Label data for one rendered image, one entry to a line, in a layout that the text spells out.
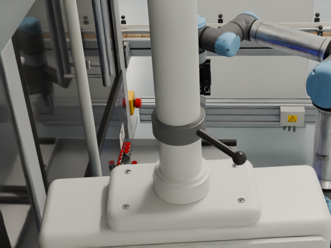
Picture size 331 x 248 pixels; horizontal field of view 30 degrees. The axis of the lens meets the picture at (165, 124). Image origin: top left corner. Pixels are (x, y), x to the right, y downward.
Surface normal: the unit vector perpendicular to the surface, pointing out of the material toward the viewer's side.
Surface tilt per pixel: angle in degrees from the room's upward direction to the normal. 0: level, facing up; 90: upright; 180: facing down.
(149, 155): 0
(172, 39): 90
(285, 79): 90
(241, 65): 90
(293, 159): 0
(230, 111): 90
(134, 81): 0
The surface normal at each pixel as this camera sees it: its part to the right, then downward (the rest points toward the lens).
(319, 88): -0.63, 0.36
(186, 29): 0.54, 0.46
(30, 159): 0.99, 0.00
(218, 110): -0.09, 0.58
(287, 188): -0.06, -0.82
